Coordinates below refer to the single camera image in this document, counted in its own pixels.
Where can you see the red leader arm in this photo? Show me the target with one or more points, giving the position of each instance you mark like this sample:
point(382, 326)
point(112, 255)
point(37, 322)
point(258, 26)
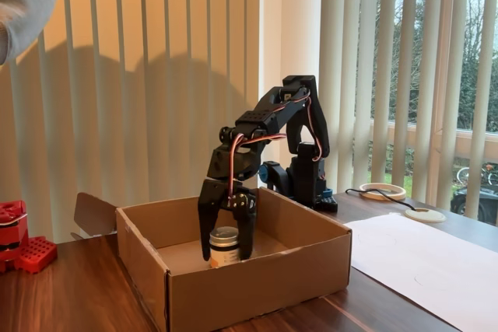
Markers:
point(11, 231)

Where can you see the white paper sheet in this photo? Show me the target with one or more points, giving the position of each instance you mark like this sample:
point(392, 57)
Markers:
point(428, 262)

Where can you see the grey sleeved forearm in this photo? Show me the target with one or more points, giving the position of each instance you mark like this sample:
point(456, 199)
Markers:
point(23, 1)

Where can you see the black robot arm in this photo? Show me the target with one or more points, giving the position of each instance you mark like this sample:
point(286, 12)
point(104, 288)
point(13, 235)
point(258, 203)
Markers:
point(257, 118)

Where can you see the black clamp with blue knob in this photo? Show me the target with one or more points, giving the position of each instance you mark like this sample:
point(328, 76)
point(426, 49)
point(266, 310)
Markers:
point(274, 174)

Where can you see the masking tape roll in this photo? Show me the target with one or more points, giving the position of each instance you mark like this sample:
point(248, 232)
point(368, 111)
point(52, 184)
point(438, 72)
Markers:
point(383, 192)

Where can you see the bicycle outside window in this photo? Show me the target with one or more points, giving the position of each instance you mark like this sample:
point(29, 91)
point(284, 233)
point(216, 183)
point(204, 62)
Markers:
point(488, 174)

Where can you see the small jar with metal lid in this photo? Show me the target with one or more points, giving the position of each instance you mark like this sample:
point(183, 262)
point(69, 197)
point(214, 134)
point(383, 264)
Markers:
point(225, 247)

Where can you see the open cardboard box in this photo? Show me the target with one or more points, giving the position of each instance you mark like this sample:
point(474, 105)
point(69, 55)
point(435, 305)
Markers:
point(253, 293)

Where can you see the dark vehicle outside window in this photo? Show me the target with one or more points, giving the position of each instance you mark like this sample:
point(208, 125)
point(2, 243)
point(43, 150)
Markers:
point(459, 201)

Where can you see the red perforated base block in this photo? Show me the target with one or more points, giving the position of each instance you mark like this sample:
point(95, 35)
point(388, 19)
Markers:
point(37, 254)

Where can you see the vertical window blinds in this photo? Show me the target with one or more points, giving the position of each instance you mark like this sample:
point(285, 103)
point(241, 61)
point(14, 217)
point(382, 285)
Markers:
point(424, 75)
point(155, 36)

